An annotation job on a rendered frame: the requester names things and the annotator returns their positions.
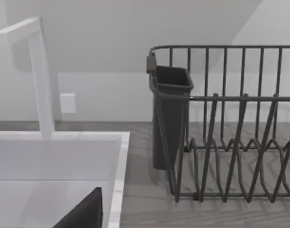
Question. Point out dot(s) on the white sink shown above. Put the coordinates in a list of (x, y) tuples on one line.
[(57, 156)]

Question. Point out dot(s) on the dark grey utensil cup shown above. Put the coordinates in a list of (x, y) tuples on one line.
[(170, 114)]

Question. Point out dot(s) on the white wall socket plate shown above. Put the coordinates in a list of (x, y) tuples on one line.
[(68, 102)]

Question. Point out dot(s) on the tall white tap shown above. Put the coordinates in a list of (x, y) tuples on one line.
[(40, 78)]

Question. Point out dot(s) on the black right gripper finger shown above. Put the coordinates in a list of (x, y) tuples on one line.
[(88, 211)]

